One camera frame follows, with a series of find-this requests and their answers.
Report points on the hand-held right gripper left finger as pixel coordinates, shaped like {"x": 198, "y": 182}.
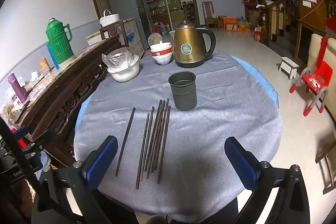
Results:
{"x": 101, "y": 158}

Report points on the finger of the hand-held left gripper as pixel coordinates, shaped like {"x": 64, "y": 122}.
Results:
{"x": 34, "y": 149}

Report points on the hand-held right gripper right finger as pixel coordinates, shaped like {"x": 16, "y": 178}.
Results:
{"x": 241, "y": 163}

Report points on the grey metal chopstick holder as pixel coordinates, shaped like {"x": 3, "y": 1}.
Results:
{"x": 182, "y": 91}

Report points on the grey tablecloth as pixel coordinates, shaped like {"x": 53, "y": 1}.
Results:
{"x": 223, "y": 113}

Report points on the carved wooden sideboard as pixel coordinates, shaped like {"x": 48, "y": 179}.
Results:
{"x": 65, "y": 98}

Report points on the purple bottle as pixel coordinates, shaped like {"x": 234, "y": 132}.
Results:
{"x": 17, "y": 87}

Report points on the white ceramic pot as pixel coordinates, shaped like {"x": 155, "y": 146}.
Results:
{"x": 123, "y": 73}

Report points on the blue table cover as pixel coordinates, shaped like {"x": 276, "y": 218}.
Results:
{"x": 258, "y": 71}

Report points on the clear plastic bag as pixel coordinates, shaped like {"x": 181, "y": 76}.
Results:
{"x": 119, "y": 57}

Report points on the small white stool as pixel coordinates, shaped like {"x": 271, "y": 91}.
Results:
{"x": 288, "y": 65}

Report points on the green thermos jug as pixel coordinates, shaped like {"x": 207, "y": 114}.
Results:
{"x": 59, "y": 43}

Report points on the red child chair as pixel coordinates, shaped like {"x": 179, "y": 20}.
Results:
{"x": 319, "y": 77}

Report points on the white chest freezer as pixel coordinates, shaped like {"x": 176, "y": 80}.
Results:
{"x": 132, "y": 36}

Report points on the gold electric kettle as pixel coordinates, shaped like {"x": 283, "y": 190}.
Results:
{"x": 189, "y": 48}

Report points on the round glass lid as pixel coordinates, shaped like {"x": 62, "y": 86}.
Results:
{"x": 155, "y": 39}

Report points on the orange box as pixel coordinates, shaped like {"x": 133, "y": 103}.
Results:
{"x": 231, "y": 24}

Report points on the wooden stair railing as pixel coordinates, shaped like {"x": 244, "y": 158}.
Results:
{"x": 278, "y": 14}

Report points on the grey refrigerator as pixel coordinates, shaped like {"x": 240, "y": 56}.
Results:
{"x": 126, "y": 1}

